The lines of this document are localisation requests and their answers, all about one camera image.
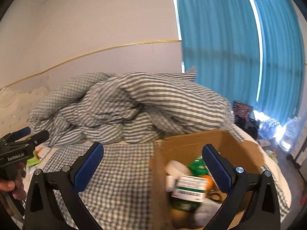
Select orange tangerine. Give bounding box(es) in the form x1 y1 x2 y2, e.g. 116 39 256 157
200 174 215 191

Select green white medicine box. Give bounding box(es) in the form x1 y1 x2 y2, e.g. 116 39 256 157
171 176 207 213

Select green wrapper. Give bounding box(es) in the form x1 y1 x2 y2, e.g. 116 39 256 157
187 157 209 177

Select white tape roll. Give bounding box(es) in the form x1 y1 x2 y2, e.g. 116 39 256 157
165 160 191 177

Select white animal figurine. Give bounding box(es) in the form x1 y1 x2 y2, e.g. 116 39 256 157
194 198 222 227

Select person's left hand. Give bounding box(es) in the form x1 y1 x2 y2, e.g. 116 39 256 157
0 163 26 200

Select green snack packet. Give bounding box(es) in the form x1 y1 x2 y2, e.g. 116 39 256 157
26 153 41 167

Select white slippers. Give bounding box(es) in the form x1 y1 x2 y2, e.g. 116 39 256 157
265 149 278 165

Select checkered bed sheet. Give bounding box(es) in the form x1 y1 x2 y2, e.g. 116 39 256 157
21 124 292 230

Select white radiator heater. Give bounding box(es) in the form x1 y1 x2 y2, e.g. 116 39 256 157
287 122 307 169

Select brown cardboard box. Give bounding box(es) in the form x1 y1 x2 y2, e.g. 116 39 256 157
149 130 264 229

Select water bottle pack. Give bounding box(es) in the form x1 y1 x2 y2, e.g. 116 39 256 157
258 118 280 140

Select grey checkered duvet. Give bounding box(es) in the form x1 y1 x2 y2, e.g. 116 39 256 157
29 67 234 147

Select blue curtain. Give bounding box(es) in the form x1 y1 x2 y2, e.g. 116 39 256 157
173 0 306 124

